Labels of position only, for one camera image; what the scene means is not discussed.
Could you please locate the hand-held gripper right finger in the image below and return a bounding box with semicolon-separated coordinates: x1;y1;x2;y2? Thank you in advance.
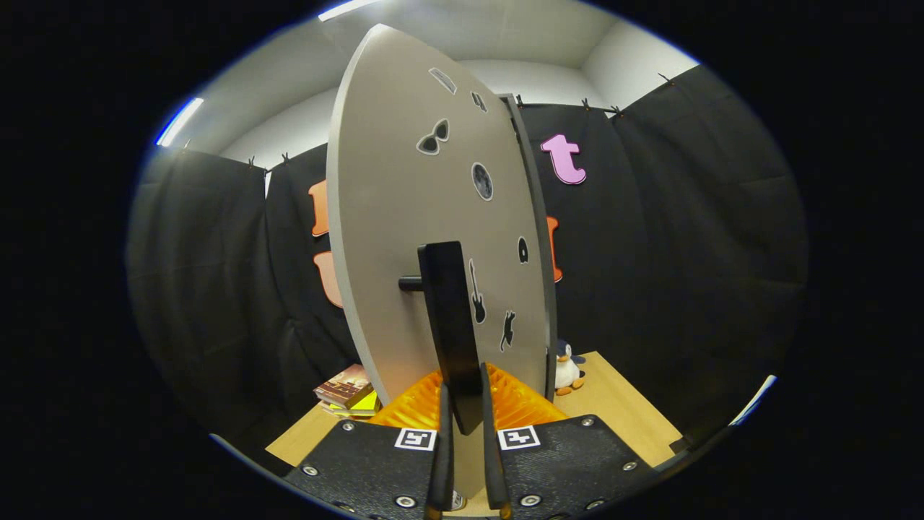
479;361;659;520

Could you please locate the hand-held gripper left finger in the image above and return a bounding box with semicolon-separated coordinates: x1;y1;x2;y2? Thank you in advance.
282;370;457;520

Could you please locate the black door handle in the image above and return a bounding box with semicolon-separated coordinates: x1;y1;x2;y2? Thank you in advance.
398;241;486;436

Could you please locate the grey shoe cabinet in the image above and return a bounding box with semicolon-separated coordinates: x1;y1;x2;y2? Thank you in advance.
498;92;559;399

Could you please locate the penguin plush toy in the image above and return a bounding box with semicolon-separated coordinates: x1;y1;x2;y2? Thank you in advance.
553;339;587;397

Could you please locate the brown book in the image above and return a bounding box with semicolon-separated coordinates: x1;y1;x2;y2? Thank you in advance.
313;364;375;410

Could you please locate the black backdrop cloth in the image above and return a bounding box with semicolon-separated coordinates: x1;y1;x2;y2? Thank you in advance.
126;64;809;467

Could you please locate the row of black cloth clips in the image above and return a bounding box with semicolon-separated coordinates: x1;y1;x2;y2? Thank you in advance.
247;72;676;168

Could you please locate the long ceiling light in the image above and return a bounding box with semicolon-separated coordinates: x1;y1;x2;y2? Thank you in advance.
318;0;383;22
155;97;205;148

